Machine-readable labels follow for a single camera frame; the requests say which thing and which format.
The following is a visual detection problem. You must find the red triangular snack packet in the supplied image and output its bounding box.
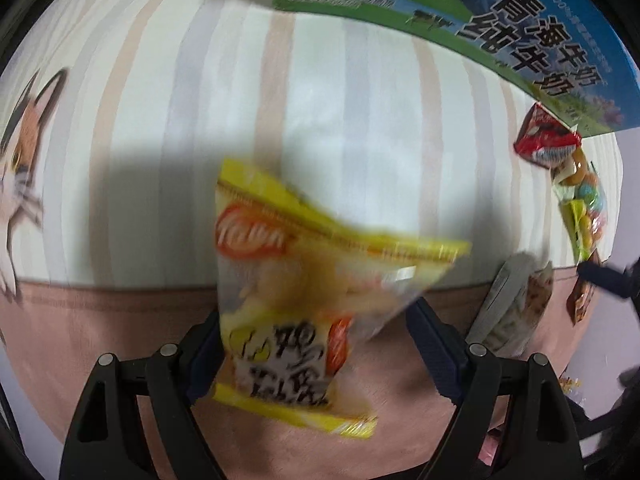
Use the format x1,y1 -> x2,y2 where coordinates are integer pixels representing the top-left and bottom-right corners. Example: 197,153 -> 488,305
513,103 -> 582,169

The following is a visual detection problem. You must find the yellow Tawn cracker bag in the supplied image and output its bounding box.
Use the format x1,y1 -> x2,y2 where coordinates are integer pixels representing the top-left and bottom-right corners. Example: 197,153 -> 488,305
214,159 -> 471,439

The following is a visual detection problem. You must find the brown noodle snack packet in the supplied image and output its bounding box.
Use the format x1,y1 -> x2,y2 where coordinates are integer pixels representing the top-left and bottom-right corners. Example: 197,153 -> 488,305
566,275 -> 596,326

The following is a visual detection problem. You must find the cookie packet clear wrapper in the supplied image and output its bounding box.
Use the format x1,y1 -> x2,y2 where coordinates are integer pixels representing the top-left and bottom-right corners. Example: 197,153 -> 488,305
465,252 -> 554,359

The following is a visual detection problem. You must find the colourful candy bag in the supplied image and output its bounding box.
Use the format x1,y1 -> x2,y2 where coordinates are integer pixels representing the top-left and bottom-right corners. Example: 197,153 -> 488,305
552,148 -> 608,263

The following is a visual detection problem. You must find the cardboard milk carton box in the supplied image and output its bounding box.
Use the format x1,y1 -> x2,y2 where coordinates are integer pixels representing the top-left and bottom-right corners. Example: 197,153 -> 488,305
272,0 -> 639,136

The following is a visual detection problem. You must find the striped cat print blanket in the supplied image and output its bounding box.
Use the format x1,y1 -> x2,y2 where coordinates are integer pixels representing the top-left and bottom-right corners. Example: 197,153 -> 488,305
1,0 -> 586,479

